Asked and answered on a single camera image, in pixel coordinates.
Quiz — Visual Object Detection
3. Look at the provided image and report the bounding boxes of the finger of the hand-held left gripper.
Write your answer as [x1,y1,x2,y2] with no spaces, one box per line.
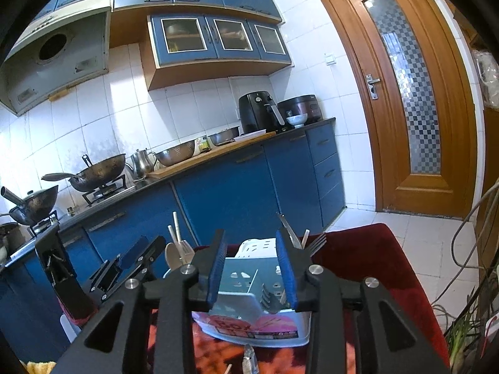
[127,235,167,283]
[90,236,150,301]

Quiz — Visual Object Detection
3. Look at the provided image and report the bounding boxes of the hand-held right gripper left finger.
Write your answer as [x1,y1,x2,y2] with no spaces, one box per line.
[51,229,228,374]

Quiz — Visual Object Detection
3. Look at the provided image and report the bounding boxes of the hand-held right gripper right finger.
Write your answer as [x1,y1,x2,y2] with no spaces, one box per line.
[275,229,453,374]

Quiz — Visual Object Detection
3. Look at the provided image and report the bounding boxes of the slim metal utensil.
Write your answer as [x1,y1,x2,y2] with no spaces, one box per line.
[276,212,303,251]

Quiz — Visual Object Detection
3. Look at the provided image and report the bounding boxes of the metal fork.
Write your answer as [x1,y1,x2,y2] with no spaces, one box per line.
[260,284,290,315]
[307,231,328,255]

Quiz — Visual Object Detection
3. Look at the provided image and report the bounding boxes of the light blue utensil holder box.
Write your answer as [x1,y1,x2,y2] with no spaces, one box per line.
[191,237,313,350]

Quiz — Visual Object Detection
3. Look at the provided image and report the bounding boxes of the small black wok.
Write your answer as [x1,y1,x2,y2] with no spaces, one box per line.
[0,185,60,227]

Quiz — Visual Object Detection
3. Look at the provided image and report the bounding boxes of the gas stove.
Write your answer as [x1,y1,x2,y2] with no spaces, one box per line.
[22,173,136,239]

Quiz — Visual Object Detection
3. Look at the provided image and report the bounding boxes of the blue base cabinets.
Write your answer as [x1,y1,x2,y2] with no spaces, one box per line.
[0,119,348,361]

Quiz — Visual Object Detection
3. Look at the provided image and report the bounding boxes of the red floral blanket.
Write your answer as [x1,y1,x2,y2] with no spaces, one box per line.
[146,222,452,374]

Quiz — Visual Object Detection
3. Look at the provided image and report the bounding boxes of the large black wok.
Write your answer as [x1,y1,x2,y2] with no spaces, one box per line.
[41,153,129,194]

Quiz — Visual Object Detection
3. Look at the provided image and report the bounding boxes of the steel kettle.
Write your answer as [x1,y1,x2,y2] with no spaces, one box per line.
[129,148,157,180]

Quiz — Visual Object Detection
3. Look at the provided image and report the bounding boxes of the steel colander bowl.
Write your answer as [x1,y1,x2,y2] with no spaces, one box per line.
[153,139,196,168]

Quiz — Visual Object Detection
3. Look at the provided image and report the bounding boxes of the yellow cloth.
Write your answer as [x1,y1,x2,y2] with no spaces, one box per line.
[24,360,58,374]

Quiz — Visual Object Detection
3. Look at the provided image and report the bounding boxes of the wooden cutting board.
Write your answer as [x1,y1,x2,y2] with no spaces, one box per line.
[147,131,278,180]

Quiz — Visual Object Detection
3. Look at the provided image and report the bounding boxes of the wooden door with mosaic glass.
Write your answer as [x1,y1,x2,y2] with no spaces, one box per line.
[311,0,487,219]

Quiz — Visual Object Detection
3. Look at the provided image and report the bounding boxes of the shallow steel pan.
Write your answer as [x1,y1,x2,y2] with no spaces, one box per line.
[208,125,241,147]

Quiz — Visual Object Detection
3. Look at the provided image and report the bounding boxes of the white rectangular plate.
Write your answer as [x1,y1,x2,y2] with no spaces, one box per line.
[233,128,268,143]

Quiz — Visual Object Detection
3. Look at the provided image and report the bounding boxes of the white ceramic bowl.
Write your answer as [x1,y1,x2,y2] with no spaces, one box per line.
[285,113,309,129]

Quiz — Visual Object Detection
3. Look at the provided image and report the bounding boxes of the black air fryer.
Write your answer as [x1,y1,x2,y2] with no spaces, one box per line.
[238,91,288,135]

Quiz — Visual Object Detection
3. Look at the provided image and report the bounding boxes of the dark rice cooker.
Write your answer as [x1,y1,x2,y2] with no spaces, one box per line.
[277,94,324,127]

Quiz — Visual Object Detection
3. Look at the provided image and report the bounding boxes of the green onion stalks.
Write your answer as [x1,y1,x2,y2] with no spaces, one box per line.
[443,307,489,374]

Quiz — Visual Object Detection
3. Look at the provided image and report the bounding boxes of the grey range hood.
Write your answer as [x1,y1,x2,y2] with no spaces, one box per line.
[0,0,112,117]

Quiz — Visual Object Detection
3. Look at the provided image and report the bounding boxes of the white plastic bag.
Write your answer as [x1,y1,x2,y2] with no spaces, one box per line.
[473,48,499,108]

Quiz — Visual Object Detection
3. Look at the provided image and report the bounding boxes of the patterned-handle metal utensil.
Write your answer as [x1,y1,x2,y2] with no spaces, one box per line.
[243,344,260,374]

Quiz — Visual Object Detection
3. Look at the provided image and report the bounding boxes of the grey cables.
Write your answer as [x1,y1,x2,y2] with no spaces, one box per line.
[428,175,499,374]

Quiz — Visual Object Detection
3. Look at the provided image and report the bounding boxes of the metal door handle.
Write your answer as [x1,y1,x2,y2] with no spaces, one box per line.
[365,74,382,101]

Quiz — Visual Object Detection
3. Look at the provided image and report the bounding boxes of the glass-door wall cabinet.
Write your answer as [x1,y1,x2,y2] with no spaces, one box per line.
[139,13,294,93]

